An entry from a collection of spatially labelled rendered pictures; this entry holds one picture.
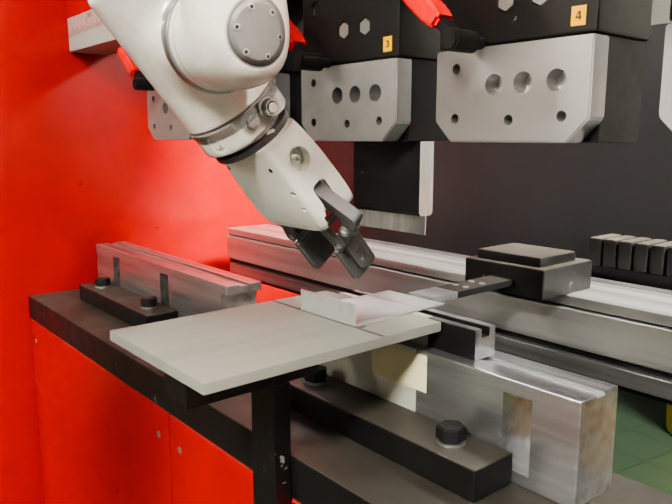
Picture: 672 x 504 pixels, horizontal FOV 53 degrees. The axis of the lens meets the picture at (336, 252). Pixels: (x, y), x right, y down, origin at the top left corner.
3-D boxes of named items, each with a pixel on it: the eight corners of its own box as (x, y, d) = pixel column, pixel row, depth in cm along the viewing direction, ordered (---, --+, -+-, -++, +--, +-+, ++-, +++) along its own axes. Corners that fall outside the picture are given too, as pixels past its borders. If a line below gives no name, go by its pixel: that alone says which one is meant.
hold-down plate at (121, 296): (79, 299, 128) (78, 284, 127) (107, 295, 131) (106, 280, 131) (147, 334, 105) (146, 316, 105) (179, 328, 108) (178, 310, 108)
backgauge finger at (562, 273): (382, 302, 80) (382, 261, 80) (513, 274, 97) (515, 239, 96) (460, 323, 71) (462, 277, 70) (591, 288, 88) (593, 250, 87)
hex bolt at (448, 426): (429, 440, 62) (429, 424, 62) (449, 432, 64) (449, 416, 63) (452, 451, 60) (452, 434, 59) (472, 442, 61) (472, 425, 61)
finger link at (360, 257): (360, 210, 61) (394, 260, 65) (338, 207, 63) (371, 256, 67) (340, 235, 60) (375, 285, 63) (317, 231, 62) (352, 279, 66)
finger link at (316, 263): (304, 203, 67) (337, 249, 71) (285, 200, 70) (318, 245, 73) (284, 225, 66) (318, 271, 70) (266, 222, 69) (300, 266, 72)
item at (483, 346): (338, 317, 79) (338, 293, 79) (358, 313, 81) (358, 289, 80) (474, 361, 64) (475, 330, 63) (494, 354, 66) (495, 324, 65)
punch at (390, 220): (353, 226, 76) (353, 140, 74) (366, 224, 77) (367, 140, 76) (418, 236, 68) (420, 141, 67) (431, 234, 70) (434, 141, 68)
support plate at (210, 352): (109, 340, 64) (109, 330, 63) (326, 298, 80) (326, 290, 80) (203, 396, 50) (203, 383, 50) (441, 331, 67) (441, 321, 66)
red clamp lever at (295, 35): (262, 3, 72) (305, 58, 68) (293, 8, 75) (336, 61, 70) (256, 18, 73) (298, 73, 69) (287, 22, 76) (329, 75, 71)
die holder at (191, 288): (98, 290, 135) (95, 243, 133) (127, 286, 139) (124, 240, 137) (228, 350, 97) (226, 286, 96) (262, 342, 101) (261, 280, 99)
